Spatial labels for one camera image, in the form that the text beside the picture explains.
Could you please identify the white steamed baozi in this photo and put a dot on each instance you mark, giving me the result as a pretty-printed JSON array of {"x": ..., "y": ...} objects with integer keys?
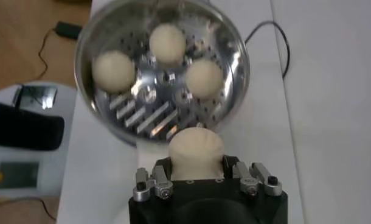
[
  {"x": 196, "y": 152},
  {"x": 113, "y": 73},
  {"x": 168, "y": 42},
  {"x": 203, "y": 78}
]

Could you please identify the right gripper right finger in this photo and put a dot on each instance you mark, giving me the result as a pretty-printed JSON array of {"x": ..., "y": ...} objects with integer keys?
[{"x": 249, "y": 182}]

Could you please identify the perforated stainless steel steamer basket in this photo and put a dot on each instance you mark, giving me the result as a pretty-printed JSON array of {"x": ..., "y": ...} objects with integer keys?
[{"x": 149, "y": 115}]

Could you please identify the black floor power adapter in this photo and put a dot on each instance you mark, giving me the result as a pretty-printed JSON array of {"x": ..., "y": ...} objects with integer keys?
[{"x": 68, "y": 30}]

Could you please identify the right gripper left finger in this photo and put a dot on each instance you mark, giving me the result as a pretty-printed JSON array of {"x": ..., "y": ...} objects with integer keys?
[{"x": 161, "y": 185}]

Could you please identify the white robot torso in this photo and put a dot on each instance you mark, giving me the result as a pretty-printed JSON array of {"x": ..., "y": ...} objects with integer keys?
[{"x": 21, "y": 128}]

